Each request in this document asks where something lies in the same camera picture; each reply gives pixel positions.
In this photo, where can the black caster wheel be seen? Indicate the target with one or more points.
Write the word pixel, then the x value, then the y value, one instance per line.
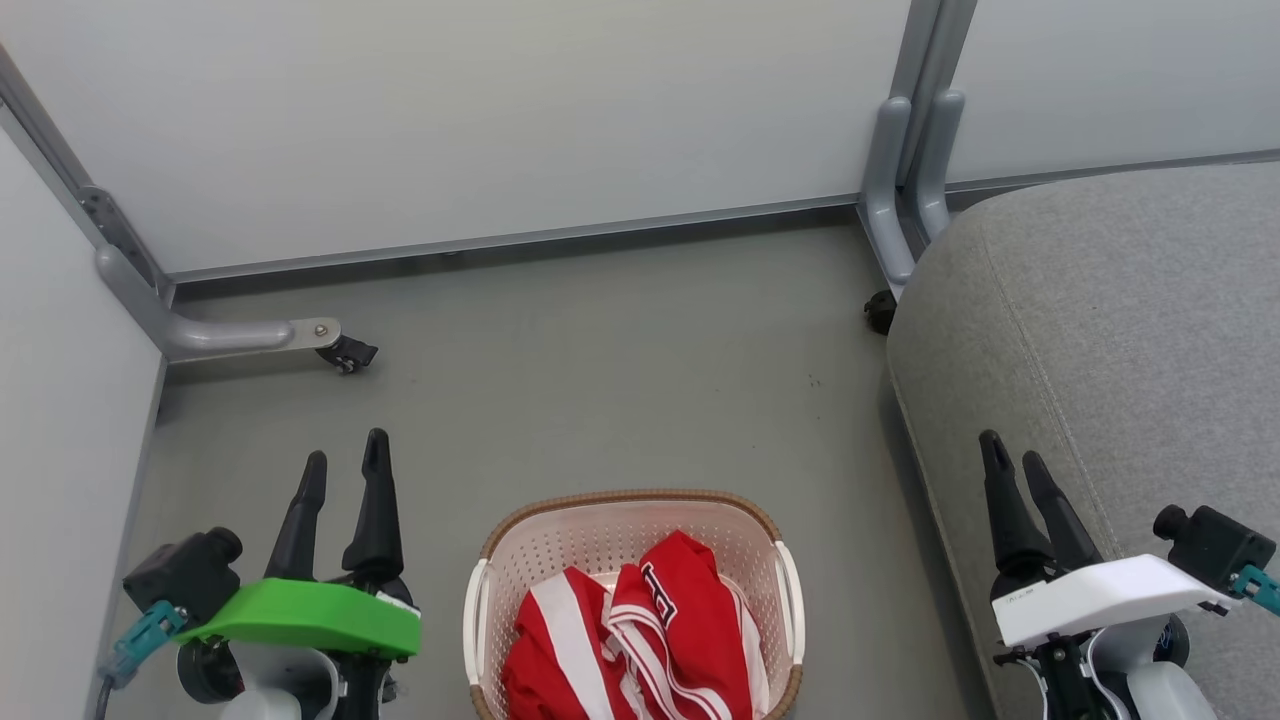
pixel 880 312
pixel 348 353

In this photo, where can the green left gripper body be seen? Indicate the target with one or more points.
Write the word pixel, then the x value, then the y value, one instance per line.
pixel 310 615

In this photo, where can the red and white garment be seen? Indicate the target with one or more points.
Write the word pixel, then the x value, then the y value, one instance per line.
pixel 690 640

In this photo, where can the grey partition post with bracket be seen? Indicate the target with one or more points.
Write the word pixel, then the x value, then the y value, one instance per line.
pixel 50 148

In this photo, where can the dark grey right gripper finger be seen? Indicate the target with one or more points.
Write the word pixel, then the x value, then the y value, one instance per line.
pixel 1062 530
pixel 1010 530

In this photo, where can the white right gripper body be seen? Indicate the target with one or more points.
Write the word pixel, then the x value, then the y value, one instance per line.
pixel 1110 595

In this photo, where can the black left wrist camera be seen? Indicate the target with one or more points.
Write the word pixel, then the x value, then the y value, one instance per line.
pixel 185 575

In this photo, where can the long grey partition foot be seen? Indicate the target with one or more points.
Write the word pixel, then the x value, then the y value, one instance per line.
pixel 220 335

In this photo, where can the grey curved partition foot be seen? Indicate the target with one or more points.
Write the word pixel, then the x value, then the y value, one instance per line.
pixel 885 220
pixel 935 170

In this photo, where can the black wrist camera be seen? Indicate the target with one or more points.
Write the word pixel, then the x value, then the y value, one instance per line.
pixel 185 575
pixel 1215 550

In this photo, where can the white plastic laundry basket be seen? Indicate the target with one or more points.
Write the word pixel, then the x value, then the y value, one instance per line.
pixel 600 530

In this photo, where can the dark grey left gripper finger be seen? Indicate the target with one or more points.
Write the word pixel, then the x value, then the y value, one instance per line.
pixel 376 510
pixel 300 520

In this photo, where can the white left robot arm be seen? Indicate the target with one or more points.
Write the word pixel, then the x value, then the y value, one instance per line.
pixel 270 690

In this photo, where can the grey fabric sofa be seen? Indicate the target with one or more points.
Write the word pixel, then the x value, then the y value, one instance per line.
pixel 1150 350

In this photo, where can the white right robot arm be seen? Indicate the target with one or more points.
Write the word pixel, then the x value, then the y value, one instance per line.
pixel 1170 695

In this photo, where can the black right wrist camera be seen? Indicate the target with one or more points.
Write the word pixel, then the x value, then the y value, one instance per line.
pixel 1215 550

